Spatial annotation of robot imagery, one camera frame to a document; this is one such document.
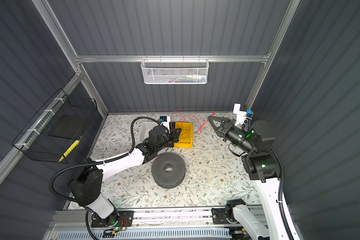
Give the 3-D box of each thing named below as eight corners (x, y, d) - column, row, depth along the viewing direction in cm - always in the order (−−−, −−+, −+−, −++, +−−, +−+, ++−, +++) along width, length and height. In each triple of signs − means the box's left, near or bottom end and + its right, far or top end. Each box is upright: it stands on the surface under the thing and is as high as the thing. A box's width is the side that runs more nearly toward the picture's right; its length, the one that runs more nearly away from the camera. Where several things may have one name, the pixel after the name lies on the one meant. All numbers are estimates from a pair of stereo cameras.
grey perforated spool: (151, 188, 85) (149, 184, 80) (155, 157, 98) (153, 151, 92) (185, 188, 85) (185, 184, 79) (185, 157, 98) (185, 151, 92)
